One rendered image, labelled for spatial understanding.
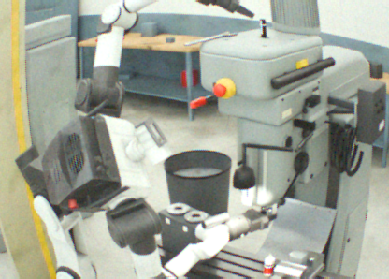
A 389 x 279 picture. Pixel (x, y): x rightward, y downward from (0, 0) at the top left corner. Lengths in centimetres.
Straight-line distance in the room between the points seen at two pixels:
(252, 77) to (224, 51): 11
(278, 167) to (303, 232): 61
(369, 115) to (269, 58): 50
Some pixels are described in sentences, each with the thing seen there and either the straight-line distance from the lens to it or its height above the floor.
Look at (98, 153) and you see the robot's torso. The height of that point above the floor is 163.
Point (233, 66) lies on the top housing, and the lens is 167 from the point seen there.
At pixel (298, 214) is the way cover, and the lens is 242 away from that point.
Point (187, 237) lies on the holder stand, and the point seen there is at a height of 109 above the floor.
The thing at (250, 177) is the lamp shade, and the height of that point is 149.
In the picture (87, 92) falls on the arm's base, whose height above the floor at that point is 177.
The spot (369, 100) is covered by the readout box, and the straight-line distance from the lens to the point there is 191.
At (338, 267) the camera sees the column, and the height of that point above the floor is 76.
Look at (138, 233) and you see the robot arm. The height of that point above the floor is 141.
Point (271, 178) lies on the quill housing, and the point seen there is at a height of 144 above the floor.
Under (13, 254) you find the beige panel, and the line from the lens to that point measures 345.
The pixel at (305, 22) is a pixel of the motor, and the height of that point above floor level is 194.
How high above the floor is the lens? 222
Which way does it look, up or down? 21 degrees down
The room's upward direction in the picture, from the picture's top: 3 degrees counter-clockwise
